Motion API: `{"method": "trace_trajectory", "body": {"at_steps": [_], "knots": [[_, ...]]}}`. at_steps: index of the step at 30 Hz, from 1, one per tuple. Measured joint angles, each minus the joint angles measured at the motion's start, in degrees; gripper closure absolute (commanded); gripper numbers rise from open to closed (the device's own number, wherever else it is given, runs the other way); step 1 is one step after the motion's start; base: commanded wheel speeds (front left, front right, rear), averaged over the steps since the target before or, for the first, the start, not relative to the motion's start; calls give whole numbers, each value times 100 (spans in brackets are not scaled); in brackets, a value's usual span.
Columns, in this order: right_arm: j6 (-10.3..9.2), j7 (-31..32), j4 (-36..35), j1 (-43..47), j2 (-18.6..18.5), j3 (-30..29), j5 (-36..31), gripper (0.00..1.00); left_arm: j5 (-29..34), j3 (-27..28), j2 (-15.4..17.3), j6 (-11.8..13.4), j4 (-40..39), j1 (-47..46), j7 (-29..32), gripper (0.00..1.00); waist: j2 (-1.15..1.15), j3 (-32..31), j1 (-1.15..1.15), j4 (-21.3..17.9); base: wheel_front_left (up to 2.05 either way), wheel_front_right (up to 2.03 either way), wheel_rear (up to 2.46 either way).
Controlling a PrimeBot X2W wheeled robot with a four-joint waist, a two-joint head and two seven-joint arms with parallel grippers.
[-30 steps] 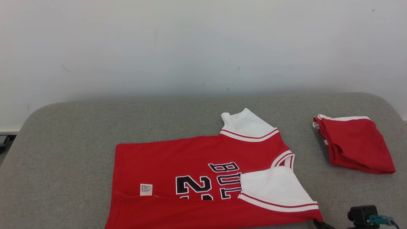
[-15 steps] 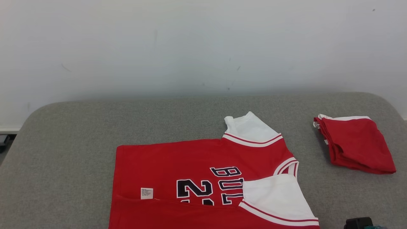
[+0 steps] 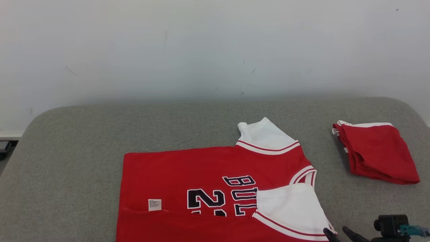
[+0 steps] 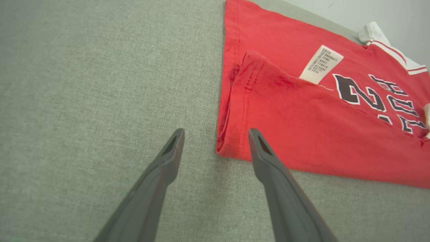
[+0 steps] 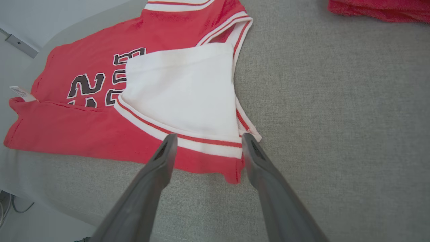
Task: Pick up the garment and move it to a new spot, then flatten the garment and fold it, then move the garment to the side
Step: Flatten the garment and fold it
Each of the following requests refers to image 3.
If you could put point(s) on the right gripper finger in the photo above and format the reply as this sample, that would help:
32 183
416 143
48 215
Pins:
332 236
356 237

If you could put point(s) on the red Bulls 23 shorts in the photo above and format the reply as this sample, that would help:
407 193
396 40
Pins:
379 151

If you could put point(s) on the red jersey white sleeves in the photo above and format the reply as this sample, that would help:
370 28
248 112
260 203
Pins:
168 174

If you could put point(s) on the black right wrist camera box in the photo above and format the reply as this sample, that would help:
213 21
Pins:
389 225

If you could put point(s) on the teal right camera connector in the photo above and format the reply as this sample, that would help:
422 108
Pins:
413 230

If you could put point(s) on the grey metal stand frame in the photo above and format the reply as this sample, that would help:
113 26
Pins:
4 148

